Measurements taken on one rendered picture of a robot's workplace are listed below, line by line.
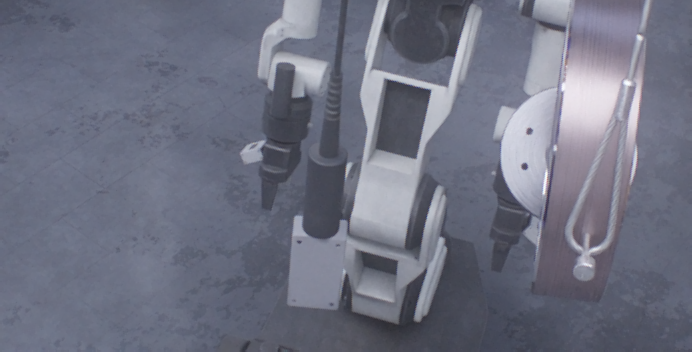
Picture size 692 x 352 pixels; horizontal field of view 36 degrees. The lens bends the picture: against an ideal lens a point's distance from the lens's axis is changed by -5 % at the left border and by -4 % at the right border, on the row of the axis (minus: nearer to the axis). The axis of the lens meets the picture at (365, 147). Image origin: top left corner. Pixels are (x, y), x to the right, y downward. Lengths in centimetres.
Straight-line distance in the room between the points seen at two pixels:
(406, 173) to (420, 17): 28
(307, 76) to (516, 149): 52
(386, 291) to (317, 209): 94
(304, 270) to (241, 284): 133
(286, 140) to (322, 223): 72
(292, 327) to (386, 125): 61
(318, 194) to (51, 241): 161
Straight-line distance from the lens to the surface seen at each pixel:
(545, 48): 182
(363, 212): 194
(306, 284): 136
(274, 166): 201
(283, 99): 192
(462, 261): 256
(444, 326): 240
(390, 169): 190
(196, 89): 328
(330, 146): 122
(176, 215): 285
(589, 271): 107
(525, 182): 156
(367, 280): 221
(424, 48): 184
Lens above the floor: 192
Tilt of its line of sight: 38 degrees down
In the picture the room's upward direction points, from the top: 8 degrees clockwise
